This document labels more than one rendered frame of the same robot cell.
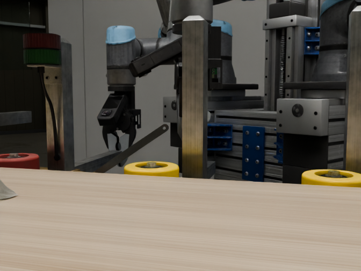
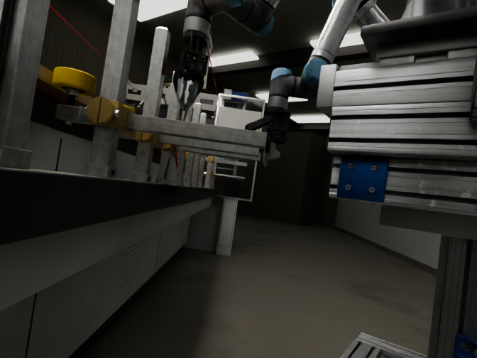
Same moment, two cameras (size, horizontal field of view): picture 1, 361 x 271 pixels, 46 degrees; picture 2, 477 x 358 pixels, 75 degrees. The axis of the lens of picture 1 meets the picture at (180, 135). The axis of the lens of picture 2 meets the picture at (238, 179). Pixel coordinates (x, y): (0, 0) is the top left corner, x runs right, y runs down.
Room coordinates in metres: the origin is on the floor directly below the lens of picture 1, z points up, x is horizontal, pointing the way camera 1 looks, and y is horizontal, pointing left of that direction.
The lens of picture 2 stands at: (0.73, -0.92, 0.71)
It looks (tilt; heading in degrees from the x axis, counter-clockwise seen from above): 2 degrees up; 75
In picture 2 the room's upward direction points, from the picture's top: 8 degrees clockwise
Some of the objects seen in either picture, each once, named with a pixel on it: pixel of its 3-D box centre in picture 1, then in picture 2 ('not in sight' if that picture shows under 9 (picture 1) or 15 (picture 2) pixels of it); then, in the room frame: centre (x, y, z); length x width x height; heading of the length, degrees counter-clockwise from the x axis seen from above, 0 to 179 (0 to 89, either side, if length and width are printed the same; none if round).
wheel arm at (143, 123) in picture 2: not in sight; (162, 127); (0.74, -0.25, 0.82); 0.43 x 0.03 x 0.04; 164
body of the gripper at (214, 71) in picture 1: (195, 59); (193, 57); (0.79, -0.03, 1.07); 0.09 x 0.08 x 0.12; 94
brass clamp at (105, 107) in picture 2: not in sight; (113, 118); (0.64, -0.24, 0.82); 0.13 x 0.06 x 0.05; 74
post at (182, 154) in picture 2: not in sight; (184, 131); (0.83, 0.46, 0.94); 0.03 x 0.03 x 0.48; 74
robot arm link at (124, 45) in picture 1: (121, 48); (281, 84); (1.14, 0.16, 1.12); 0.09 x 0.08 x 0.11; 162
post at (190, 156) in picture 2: not in sight; (192, 148); (0.90, 0.70, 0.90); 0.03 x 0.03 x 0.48; 74
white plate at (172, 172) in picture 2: not in sight; (170, 170); (0.78, 0.18, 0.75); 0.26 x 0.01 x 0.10; 74
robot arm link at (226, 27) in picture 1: (214, 38); not in sight; (1.59, -0.12, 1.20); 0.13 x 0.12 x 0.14; 72
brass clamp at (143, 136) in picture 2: not in sight; (150, 135); (0.71, 0.00, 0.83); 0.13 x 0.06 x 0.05; 74
